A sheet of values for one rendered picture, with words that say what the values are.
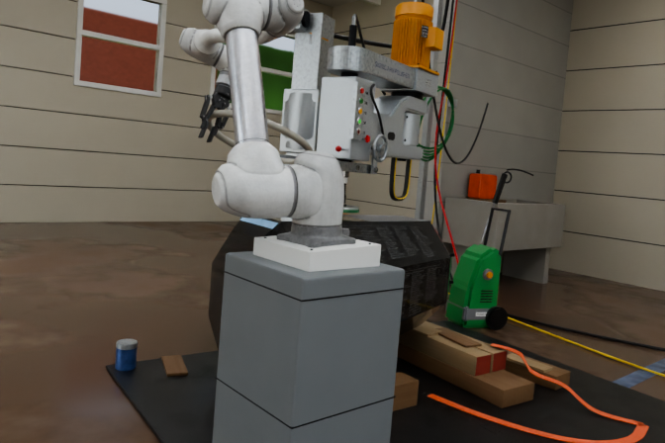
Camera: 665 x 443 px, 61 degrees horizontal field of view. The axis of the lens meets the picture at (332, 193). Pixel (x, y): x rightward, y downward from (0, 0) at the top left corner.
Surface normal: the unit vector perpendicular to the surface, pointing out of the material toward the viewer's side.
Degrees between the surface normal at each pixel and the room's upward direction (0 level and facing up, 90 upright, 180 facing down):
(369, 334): 90
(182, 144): 90
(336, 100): 90
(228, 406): 90
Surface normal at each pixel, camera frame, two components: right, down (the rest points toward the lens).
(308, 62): -0.42, 0.01
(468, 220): -0.75, -0.03
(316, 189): 0.40, 0.04
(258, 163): 0.33, -0.36
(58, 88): 0.66, 0.09
